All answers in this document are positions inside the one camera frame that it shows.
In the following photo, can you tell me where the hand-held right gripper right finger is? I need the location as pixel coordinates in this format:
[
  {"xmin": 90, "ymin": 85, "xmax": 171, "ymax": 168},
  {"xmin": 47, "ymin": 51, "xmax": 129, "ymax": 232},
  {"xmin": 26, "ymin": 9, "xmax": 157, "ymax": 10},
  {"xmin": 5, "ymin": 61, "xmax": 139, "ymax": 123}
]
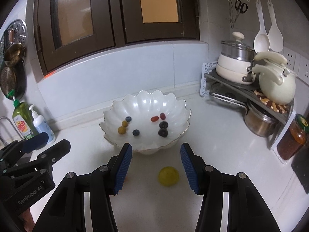
[{"xmin": 180, "ymin": 142, "xmax": 282, "ymax": 232}]

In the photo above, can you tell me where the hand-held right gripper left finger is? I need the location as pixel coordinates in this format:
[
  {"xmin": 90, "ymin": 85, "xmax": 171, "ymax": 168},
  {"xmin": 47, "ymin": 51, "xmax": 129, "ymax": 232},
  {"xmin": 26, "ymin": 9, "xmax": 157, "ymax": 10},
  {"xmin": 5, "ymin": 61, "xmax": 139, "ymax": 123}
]
[{"xmin": 32, "ymin": 142, "xmax": 133, "ymax": 232}]

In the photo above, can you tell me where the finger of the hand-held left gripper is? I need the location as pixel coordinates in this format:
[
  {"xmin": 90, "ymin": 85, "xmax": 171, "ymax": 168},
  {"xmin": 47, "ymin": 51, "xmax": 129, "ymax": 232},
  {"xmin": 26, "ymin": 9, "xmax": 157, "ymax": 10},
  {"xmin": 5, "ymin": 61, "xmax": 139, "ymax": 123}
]
[
  {"xmin": 5, "ymin": 139, "xmax": 71, "ymax": 178},
  {"xmin": 0, "ymin": 132, "xmax": 49, "ymax": 166}
]

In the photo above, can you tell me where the yellow-green apple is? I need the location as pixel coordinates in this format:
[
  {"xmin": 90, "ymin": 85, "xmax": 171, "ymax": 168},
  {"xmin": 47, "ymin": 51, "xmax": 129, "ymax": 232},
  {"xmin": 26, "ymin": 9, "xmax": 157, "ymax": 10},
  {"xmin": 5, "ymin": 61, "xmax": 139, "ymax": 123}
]
[{"xmin": 158, "ymin": 166, "xmax": 180, "ymax": 187}]

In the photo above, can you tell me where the white scalloped bowl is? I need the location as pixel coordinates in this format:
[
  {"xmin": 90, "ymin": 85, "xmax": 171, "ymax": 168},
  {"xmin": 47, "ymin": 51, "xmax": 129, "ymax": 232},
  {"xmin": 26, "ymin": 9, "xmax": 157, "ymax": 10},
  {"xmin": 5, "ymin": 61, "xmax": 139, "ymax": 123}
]
[{"xmin": 99, "ymin": 90, "xmax": 192, "ymax": 155}]

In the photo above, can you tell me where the person's left hand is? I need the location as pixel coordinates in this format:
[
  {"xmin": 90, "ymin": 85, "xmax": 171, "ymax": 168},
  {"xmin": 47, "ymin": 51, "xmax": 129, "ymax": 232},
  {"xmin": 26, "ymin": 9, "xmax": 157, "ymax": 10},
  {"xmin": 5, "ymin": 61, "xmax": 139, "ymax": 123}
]
[{"xmin": 20, "ymin": 209, "xmax": 37, "ymax": 232}]

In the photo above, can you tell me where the white pump bottle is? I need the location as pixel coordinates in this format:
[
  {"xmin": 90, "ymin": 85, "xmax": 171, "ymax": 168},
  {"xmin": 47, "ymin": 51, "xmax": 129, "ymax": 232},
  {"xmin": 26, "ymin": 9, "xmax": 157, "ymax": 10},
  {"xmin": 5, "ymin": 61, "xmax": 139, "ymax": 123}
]
[{"xmin": 28, "ymin": 104, "xmax": 56, "ymax": 144}]

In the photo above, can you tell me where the green dish soap bottle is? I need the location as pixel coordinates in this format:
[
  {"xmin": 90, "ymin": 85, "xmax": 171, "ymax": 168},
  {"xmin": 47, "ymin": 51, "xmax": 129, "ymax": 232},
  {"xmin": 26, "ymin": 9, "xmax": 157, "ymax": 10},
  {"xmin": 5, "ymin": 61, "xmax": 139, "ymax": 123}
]
[{"xmin": 6, "ymin": 90, "xmax": 40, "ymax": 141}]

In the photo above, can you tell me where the chrome gooseneck faucet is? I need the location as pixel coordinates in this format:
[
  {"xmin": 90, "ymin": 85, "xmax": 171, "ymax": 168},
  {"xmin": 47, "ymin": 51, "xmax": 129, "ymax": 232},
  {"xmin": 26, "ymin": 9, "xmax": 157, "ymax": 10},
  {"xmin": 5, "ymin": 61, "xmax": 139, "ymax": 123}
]
[{"xmin": 0, "ymin": 116, "xmax": 25, "ymax": 145}]

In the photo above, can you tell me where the dark round strainer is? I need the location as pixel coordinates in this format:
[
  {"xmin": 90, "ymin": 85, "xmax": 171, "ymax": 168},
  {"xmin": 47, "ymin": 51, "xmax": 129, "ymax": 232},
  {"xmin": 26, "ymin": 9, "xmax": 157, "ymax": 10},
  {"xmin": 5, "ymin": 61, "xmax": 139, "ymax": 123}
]
[{"xmin": 0, "ymin": 65, "xmax": 26, "ymax": 101}]

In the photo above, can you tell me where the steel pan lid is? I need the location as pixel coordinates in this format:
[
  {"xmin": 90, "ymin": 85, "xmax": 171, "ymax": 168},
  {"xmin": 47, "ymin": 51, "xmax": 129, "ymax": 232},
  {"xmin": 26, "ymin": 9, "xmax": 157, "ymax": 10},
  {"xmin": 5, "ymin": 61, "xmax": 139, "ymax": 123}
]
[{"xmin": 209, "ymin": 82, "xmax": 249, "ymax": 108}]

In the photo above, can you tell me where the stainless steel pot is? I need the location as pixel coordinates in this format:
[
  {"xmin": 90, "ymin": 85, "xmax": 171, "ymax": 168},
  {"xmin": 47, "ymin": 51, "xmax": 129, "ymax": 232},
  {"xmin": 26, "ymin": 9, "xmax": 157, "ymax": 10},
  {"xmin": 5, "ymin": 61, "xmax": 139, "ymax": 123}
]
[{"xmin": 244, "ymin": 101, "xmax": 280, "ymax": 137}]

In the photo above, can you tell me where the brass ladle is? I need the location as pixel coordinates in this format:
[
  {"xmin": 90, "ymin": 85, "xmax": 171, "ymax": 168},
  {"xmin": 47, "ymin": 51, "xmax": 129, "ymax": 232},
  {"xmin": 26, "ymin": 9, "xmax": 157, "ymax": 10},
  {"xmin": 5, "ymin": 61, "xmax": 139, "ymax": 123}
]
[{"xmin": 3, "ymin": 29, "xmax": 26, "ymax": 67}]

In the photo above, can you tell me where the grey corner shelf rack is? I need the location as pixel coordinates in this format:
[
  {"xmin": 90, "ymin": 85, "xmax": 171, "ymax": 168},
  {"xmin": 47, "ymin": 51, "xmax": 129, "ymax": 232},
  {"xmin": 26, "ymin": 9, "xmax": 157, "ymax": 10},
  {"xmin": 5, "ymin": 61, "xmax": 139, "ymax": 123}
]
[{"xmin": 200, "ymin": 61, "xmax": 297, "ymax": 150}]

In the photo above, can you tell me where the brown beaded trivet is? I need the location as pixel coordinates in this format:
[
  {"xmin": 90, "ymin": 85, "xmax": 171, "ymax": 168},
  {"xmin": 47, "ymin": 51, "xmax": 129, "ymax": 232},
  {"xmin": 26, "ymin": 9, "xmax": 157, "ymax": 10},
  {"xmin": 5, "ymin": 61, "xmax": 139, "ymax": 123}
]
[{"xmin": 253, "ymin": 89, "xmax": 290, "ymax": 114}]

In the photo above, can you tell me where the glass jar of sauce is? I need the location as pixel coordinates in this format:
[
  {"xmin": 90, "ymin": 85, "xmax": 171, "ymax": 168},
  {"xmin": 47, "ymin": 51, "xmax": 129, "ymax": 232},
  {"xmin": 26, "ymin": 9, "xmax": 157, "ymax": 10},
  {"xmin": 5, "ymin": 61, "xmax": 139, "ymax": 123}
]
[{"xmin": 276, "ymin": 113, "xmax": 309, "ymax": 160}]

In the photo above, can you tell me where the black knife block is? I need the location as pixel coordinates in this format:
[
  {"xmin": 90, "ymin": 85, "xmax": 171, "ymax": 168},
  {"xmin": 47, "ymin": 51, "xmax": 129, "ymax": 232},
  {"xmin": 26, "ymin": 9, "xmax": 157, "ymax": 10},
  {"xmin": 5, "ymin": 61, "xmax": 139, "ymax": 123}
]
[{"xmin": 291, "ymin": 142, "xmax": 309, "ymax": 191}]

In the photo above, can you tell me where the white pot with glass lid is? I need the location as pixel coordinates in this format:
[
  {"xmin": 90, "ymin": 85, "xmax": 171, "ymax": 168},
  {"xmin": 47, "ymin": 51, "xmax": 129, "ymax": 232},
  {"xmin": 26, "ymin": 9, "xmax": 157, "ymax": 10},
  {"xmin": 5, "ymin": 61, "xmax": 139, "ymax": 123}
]
[{"xmin": 216, "ymin": 31, "xmax": 256, "ymax": 85}]

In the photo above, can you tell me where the cream kettle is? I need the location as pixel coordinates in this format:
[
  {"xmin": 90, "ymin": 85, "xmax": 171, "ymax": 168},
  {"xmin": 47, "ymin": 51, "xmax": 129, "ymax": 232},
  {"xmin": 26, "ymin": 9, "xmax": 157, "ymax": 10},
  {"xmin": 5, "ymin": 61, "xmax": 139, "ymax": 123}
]
[{"xmin": 251, "ymin": 51, "xmax": 297, "ymax": 105}]

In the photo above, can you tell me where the white serving spoon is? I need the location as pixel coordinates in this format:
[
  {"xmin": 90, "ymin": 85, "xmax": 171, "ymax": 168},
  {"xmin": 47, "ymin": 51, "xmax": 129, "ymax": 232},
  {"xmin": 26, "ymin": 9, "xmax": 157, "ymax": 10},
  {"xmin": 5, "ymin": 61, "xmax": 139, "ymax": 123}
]
[{"xmin": 253, "ymin": 0, "xmax": 270, "ymax": 53}]

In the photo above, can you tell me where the white rice paddle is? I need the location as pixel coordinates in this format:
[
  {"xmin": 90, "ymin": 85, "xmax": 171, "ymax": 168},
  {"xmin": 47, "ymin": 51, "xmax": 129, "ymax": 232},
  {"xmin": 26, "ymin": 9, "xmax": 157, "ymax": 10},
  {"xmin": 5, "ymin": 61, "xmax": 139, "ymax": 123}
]
[{"xmin": 267, "ymin": 0, "xmax": 284, "ymax": 52}]

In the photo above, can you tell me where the brown wooden window frame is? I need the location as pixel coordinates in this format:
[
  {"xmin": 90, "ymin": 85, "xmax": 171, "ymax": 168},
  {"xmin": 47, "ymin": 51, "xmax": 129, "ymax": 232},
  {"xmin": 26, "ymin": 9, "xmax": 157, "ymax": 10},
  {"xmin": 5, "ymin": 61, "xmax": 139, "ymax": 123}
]
[{"xmin": 25, "ymin": 0, "xmax": 201, "ymax": 84}]

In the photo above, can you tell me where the white wall outlet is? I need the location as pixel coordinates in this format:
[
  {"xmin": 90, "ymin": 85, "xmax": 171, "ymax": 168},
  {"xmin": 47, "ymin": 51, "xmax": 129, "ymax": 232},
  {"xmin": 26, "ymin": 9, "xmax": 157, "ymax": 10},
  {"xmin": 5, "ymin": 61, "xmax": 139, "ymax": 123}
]
[
  {"xmin": 284, "ymin": 47, "xmax": 298, "ymax": 69},
  {"xmin": 298, "ymin": 55, "xmax": 309, "ymax": 79}
]

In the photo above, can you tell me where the hanging metal wire tool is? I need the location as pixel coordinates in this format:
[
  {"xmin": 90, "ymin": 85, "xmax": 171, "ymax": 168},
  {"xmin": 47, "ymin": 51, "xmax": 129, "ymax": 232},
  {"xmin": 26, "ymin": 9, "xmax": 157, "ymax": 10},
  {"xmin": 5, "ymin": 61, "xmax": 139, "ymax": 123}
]
[{"xmin": 227, "ymin": 0, "xmax": 239, "ymax": 29}]

